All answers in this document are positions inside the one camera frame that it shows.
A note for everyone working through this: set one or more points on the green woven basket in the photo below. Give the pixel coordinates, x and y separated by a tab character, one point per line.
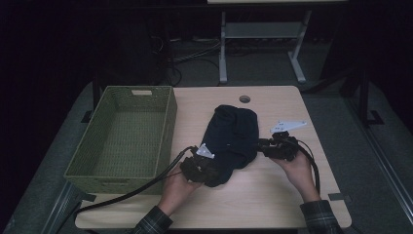
130	130

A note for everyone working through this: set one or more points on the white metal frame desk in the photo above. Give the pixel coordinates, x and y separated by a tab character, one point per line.
223	48

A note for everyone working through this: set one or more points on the black metal stand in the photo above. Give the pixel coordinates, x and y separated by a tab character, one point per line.
363	97

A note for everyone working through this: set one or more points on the black tape strip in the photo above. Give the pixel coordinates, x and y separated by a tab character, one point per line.
88	197

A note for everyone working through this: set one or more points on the dark navy garment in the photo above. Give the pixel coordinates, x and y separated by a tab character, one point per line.
232	136

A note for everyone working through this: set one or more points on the grey tape strip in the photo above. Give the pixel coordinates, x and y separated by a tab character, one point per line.
339	197

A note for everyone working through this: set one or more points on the person's right hand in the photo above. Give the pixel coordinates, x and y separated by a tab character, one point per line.
300	172

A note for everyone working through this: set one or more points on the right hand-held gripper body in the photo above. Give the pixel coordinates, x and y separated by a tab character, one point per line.
282	148

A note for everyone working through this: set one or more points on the grey round table grommet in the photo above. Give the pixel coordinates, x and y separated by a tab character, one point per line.
244	99

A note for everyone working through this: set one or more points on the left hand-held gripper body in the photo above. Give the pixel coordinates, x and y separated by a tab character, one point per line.
196	169

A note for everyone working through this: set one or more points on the person's left hand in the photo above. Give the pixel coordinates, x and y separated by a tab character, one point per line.
175	191

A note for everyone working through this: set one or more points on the metal floor rail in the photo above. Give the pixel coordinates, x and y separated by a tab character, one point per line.
60	208
383	156

